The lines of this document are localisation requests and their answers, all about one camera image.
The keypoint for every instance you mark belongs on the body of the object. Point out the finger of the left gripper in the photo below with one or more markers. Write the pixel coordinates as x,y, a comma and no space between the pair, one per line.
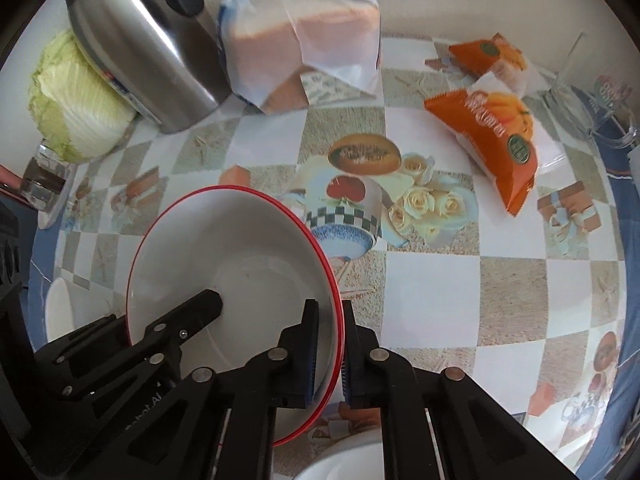
96,367

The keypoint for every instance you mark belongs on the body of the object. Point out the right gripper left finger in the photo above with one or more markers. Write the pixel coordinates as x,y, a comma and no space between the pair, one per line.
233,415

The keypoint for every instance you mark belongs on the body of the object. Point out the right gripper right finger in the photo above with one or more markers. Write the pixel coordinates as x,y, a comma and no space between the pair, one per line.
438,425

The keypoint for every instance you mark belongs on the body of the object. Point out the white square MAX bowl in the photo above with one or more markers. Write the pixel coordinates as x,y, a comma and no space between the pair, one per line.
58,312

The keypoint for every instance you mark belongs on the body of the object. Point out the red-rimmed white bowl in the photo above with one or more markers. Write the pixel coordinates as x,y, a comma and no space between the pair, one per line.
263,262

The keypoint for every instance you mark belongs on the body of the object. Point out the small white round bowl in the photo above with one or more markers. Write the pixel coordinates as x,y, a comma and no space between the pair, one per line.
359,457

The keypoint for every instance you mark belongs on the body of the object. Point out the patterned blue-edged tablecloth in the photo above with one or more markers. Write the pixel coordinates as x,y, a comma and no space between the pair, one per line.
538,308

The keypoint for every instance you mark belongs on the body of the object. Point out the white oval tray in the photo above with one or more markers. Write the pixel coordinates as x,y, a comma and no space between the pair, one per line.
47,217

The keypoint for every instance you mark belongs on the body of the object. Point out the upturned clear glass right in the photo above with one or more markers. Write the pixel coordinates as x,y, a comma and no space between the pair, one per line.
44,177

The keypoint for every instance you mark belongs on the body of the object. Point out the napa cabbage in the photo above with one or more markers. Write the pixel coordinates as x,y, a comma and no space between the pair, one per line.
78,114

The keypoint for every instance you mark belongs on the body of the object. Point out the orange snack packet front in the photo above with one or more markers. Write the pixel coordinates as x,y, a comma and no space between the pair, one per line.
501,134

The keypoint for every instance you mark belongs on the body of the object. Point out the orange snack packet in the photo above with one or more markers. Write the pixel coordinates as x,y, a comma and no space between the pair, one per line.
501,134
505,61

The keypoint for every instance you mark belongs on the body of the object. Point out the bagged sliced bread loaf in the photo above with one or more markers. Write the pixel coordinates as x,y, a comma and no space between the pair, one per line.
283,55

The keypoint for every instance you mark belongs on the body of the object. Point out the stainless steel thermos jug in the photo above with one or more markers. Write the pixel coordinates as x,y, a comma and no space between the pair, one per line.
161,56

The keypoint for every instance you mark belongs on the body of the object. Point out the clear glass mug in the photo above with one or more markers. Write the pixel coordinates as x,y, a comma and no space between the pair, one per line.
591,95

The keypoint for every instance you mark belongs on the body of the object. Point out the orange snack packet back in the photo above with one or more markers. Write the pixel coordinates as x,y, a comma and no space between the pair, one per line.
505,61

